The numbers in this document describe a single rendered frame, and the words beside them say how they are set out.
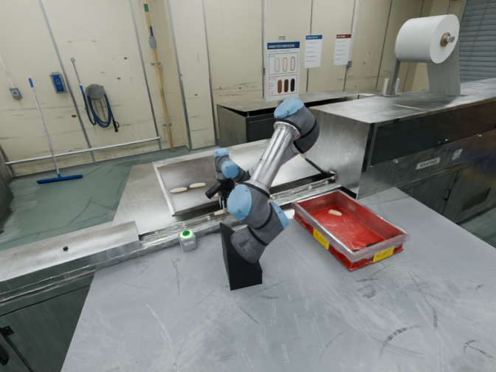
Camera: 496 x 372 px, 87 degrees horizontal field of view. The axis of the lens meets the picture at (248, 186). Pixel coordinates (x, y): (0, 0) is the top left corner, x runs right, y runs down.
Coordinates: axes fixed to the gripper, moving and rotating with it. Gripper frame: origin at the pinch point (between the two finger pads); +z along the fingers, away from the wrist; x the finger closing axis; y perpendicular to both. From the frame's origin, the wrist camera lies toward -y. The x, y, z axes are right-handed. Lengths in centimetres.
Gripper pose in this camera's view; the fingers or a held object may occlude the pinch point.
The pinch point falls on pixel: (223, 209)
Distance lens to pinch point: 148.4
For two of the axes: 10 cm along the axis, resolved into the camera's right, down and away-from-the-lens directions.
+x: -4.4, -4.0, 8.0
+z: 0.4, 8.8, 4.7
